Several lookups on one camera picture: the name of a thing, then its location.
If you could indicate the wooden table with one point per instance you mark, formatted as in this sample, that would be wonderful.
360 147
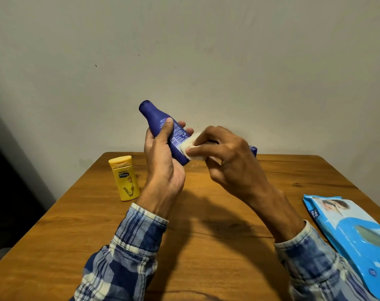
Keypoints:
67 231

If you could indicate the white wet wipe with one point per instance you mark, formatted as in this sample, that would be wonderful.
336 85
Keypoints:
186 143

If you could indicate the person's right hand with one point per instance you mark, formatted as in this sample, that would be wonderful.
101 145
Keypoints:
237 166

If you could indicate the blue wet wipes pack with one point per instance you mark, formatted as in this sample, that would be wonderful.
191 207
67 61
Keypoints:
349 228

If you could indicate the dark blue bottle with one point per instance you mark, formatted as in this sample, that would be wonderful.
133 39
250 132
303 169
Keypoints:
155 117
254 151

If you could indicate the yellow bottle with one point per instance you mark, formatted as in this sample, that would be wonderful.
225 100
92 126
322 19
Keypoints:
125 181

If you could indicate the person's right forearm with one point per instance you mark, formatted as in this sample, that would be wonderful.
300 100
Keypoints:
309 263

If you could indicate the person's left forearm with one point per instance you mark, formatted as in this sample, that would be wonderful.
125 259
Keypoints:
130 247

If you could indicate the person's left hand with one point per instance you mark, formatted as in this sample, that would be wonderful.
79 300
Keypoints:
163 172

